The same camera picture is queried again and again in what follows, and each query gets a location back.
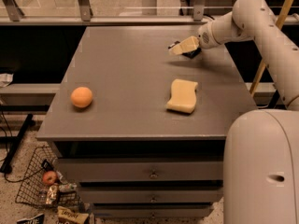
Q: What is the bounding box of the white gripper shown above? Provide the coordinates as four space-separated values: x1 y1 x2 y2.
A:
169 22 220 55

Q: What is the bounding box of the blue rxbar blueberry bar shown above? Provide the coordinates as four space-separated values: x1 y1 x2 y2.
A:
168 41 201 59

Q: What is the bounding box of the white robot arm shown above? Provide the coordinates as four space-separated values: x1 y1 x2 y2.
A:
169 0 299 224

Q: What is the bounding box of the yellow sponge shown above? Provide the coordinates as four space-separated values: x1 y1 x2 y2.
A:
165 79 198 114

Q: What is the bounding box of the grey drawer cabinet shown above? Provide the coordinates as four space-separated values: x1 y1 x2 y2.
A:
38 26 255 218

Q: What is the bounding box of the orange fruit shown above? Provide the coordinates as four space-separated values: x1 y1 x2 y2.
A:
70 87 93 108

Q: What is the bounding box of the red apple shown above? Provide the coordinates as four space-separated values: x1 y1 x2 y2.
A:
42 171 58 186

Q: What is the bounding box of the black metal stand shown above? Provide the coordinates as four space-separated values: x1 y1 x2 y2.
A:
0 114 34 174

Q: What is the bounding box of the silver snack wrapper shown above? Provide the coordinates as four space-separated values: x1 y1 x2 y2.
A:
46 184 59 205

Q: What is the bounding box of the yellow snack bag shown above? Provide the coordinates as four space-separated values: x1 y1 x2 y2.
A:
58 206 89 224

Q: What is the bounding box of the dark blue snack bag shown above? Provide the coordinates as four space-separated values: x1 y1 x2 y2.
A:
17 214 45 224

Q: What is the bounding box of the black wire basket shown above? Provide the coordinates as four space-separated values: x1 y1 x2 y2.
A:
15 147 80 208

